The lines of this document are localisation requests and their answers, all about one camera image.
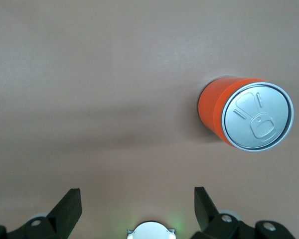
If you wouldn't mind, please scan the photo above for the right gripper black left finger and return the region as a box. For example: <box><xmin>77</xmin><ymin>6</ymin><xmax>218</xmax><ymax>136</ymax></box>
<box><xmin>0</xmin><ymin>188</ymin><xmax>82</xmax><ymax>239</ymax></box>

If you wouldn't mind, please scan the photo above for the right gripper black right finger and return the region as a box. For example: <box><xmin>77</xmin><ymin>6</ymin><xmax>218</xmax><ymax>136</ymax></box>
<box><xmin>191</xmin><ymin>186</ymin><xmax>294</xmax><ymax>239</ymax></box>

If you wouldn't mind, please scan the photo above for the orange soda can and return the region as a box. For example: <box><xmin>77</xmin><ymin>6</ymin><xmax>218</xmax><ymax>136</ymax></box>
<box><xmin>197</xmin><ymin>77</ymin><xmax>295</xmax><ymax>152</ymax></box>

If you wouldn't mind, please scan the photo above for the brown table mat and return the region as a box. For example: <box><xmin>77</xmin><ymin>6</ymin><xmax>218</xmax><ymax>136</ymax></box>
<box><xmin>0</xmin><ymin>0</ymin><xmax>299</xmax><ymax>239</ymax></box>

